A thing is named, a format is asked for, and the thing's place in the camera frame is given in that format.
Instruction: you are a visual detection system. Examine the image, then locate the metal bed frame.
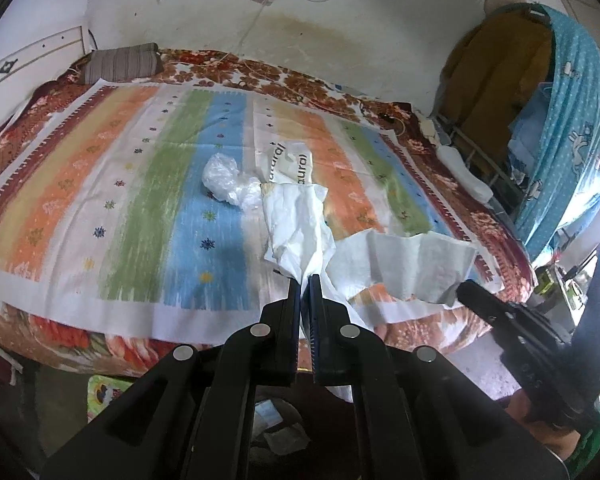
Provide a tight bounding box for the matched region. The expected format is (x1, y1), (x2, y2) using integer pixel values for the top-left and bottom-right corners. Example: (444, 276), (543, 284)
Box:
(432, 112), (536, 221)

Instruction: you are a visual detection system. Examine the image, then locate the white printed plastic bag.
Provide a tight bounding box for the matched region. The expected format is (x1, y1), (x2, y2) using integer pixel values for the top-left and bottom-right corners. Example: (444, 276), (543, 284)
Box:
(257, 140), (316, 186)

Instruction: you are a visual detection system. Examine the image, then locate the striped colourful mat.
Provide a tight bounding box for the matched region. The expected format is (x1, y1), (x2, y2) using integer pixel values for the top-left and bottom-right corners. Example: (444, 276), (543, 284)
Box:
(0, 82), (506, 346)

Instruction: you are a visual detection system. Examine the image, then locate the white power cable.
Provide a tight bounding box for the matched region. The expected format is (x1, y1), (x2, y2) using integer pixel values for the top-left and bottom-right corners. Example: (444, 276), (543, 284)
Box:
(237, 2), (262, 53)

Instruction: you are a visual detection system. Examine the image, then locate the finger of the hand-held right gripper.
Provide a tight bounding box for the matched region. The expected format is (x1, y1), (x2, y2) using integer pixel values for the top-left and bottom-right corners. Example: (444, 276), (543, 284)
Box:
(456, 280), (518, 331)

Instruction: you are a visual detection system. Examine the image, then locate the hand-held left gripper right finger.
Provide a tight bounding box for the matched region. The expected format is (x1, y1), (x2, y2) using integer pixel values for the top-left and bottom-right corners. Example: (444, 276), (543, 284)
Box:
(305, 274), (568, 480)

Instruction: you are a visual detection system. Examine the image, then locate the white headboard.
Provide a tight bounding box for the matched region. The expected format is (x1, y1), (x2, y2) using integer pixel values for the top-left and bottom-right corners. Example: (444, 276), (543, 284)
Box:
(0, 25), (88, 98)

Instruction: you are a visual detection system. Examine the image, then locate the person's right hand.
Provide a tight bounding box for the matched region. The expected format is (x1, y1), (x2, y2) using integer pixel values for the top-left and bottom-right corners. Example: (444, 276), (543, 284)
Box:
(507, 390), (581, 461)

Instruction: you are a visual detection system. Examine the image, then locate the white paper towel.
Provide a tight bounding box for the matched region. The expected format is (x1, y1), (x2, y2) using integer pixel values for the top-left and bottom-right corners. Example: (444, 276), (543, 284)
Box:
(325, 230), (478, 311)

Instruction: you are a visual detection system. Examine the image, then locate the mustard hanging coat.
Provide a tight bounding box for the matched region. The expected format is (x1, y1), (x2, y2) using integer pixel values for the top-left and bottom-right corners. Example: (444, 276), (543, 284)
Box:
(440, 7), (553, 131)

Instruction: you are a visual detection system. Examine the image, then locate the green box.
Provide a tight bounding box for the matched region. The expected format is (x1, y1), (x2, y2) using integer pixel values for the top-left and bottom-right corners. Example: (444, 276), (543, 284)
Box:
(535, 265), (561, 306)

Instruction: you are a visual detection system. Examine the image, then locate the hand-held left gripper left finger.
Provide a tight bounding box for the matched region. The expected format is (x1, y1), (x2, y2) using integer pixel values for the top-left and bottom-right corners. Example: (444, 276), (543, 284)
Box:
(40, 277), (301, 480)

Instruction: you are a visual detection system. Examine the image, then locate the light blue hanging garment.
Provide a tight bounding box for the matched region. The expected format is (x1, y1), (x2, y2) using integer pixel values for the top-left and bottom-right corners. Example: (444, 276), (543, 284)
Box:
(510, 80), (551, 181)

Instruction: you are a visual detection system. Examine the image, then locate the white foam pillow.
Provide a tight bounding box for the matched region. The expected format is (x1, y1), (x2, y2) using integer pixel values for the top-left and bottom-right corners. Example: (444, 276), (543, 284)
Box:
(437, 145), (494, 202)

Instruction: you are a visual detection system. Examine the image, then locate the brown bin with gold rim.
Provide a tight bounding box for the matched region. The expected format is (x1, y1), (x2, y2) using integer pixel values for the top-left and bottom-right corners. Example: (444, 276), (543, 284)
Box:
(200, 370), (371, 480)

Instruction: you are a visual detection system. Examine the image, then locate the floral brown blanket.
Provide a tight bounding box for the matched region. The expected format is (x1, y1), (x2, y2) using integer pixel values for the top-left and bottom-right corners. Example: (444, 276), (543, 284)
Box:
(0, 49), (536, 376)

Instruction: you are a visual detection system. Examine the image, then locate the grey striped pillow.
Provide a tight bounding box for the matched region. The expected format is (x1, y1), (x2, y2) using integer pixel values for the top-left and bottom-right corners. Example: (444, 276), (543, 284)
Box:
(82, 42), (161, 85)

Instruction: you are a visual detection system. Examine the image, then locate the clear plastic bag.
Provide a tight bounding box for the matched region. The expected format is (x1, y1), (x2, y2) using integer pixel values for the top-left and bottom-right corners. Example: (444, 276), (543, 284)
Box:
(201, 154), (263, 211)

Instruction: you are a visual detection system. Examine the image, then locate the green cartoon floor mat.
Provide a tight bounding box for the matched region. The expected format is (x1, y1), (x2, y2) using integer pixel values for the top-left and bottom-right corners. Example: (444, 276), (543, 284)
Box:
(87, 374), (136, 423)

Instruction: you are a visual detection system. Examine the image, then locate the blue dotted curtain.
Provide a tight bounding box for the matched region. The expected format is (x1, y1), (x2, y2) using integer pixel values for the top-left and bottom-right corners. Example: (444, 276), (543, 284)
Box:
(512, 4), (600, 261)

